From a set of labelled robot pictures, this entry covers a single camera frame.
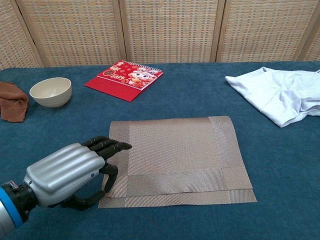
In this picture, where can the white crumpled shirt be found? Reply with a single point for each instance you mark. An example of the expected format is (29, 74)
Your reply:
(270, 95)

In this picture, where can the brown crumpled cloth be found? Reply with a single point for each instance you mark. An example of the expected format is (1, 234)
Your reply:
(12, 105)

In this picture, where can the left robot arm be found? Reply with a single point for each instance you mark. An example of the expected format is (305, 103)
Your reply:
(12, 205)

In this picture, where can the teal table cover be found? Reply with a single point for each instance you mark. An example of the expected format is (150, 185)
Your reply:
(275, 162)

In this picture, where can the red desk calendar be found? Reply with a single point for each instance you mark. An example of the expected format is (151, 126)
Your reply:
(117, 86)

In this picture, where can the woven folding screen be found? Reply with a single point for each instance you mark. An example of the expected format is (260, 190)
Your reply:
(170, 30)

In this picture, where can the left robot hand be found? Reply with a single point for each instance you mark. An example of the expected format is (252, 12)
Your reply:
(65, 170)

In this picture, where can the cream round bowl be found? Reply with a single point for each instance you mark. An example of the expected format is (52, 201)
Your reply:
(50, 96)

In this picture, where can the silver woven placemat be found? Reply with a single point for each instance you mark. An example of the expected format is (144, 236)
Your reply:
(175, 150)

